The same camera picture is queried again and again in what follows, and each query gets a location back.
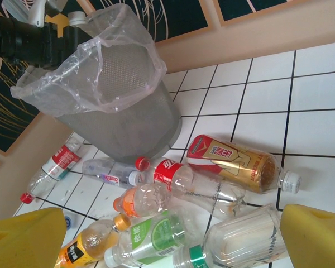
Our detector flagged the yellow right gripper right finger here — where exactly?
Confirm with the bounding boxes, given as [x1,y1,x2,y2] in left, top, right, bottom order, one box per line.
[280,203,335,268]

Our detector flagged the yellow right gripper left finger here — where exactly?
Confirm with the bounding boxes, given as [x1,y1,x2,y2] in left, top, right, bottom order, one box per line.
[0,208,68,268]

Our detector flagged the colourful label blue cap bottle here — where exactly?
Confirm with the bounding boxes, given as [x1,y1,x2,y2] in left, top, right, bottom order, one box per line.
[64,213,76,231]

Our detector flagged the orange juice bottle black label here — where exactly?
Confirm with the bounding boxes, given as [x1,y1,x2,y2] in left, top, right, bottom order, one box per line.
[54,213,132,268]

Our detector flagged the clear square bottle green ring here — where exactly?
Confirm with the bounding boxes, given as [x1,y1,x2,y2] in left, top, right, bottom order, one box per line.
[171,203,290,268]

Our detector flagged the red white label water bottle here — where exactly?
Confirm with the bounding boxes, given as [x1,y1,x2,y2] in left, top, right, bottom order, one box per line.
[20,141,86,203]

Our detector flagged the clear Ganten water bottle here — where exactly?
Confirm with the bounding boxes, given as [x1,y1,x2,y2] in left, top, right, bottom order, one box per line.
[82,157,146,188]

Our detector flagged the gold red energy drink bottle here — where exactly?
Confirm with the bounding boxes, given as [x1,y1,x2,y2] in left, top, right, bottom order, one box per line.
[186,135,303,195]

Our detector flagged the orange label clear soda bottle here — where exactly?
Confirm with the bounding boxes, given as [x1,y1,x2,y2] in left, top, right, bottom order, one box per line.
[113,183,174,219]

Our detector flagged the green lime label bottle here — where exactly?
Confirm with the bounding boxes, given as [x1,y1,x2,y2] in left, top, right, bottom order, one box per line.
[103,208,210,268]

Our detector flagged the clear red label cola bottle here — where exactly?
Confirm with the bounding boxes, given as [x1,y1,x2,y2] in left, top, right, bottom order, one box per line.
[135,156,248,220]

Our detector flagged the clear plastic bin liner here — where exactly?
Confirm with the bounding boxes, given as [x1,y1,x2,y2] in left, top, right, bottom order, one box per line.
[10,3,167,116]

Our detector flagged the grey metal mesh bin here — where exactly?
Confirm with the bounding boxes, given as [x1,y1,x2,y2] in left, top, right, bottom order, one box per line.
[18,3,183,164]

